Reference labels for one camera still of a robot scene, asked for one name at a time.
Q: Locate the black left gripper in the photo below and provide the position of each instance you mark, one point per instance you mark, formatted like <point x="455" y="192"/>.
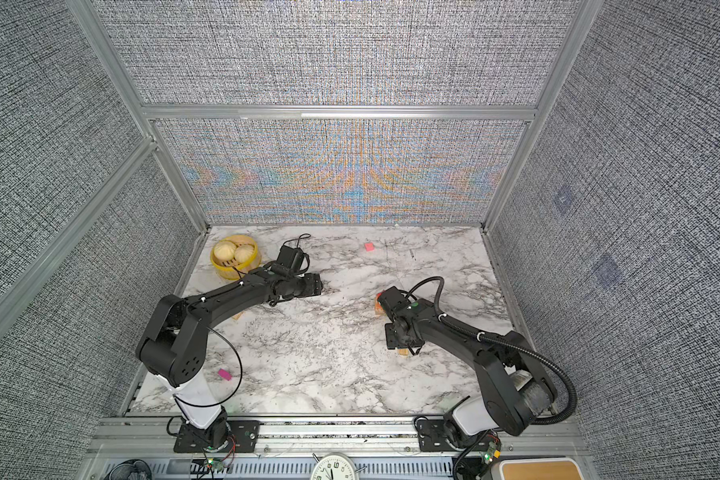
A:
<point x="314" y="285"/>

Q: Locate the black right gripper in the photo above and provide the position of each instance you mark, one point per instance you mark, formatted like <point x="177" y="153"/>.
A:
<point x="390" y="339"/>

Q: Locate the orange red rectangular block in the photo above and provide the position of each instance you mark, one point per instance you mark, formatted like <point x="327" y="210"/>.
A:
<point x="377" y="306"/>

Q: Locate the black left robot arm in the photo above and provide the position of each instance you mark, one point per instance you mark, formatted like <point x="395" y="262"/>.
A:
<point x="174" y="344"/>

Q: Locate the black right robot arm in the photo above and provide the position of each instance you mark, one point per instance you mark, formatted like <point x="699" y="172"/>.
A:
<point x="518" y="386"/>

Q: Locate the magenta small block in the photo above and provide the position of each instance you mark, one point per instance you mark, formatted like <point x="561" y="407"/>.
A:
<point x="225" y="375"/>

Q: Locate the right steamed bun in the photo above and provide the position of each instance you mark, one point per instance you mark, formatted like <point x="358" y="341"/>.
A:
<point x="244" y="253"/>

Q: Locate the steamed bun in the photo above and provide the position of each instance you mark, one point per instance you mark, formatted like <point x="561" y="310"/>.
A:
<point x="244" y="253"/>
<point x="225" y="251"/>

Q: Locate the yellow rimmed bamboo steamer basket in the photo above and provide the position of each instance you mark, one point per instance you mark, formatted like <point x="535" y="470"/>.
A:
<point x="231" y="270"/>

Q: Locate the left steamed bun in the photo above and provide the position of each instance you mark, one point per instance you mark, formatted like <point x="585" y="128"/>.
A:
<point x="225" y="251"/>

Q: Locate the white analog clock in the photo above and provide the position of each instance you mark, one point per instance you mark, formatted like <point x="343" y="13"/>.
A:
<point x="335" y="466"/>

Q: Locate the wood topped white box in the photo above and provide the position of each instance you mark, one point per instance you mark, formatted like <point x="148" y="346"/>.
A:
<point x="537" y="469"/>

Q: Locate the black fan grille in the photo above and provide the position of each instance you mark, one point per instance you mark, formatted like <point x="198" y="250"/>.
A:
<point x="133" y="469"/>

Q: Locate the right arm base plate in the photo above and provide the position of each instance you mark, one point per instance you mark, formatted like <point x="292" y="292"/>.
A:
<point x="442" y="435"/>

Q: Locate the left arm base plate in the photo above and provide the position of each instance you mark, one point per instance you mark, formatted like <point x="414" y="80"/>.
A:
<point x="238" y="436"/>

